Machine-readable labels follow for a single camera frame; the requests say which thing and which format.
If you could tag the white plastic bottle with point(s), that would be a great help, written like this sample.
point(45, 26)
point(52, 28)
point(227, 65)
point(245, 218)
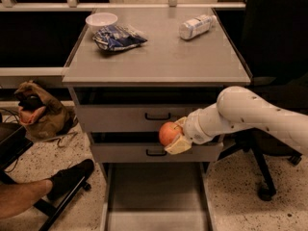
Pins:
point(197, 26)

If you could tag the blue chip bag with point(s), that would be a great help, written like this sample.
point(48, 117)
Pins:
point(114, 38)

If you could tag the brown bag on floor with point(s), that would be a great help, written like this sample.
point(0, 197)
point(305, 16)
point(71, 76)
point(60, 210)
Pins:
point(50, 120)

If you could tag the grey drawer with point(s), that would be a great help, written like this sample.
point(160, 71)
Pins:
point(156, 197)
point(132, 112)
point(152, 152)

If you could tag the black shoe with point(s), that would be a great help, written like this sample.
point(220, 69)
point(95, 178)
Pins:
point(66, 179)

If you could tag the grey drawer cabinet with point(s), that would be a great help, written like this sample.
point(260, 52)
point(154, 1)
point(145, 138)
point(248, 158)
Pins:
point(165, 64)

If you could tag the black chair base left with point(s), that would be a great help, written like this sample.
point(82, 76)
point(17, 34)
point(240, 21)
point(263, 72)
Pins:
point(14, 143)

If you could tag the white bowl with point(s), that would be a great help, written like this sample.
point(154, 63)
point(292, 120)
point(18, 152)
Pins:
point(96, 21)

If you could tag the grey middle drawer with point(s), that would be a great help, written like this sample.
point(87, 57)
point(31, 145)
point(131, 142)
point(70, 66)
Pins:
point(152, 152)

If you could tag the grey bottom drawer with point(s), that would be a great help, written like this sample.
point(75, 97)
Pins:
point(156, 197)

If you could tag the person's bare leg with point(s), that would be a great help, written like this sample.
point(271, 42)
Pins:
point(18, 198)

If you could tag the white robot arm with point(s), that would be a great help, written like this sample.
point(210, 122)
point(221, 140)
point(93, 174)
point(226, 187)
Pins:
point(237, 109)

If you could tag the black office chair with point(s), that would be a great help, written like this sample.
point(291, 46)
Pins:
point(272, 37)

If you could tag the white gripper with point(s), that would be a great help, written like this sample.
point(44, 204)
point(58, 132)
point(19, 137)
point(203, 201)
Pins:
point(195, 130)

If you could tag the red apple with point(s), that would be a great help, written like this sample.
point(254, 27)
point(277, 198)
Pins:
point(168, 132)

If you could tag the grey top drawer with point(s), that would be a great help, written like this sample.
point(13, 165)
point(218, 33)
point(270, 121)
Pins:
point(132, 112)

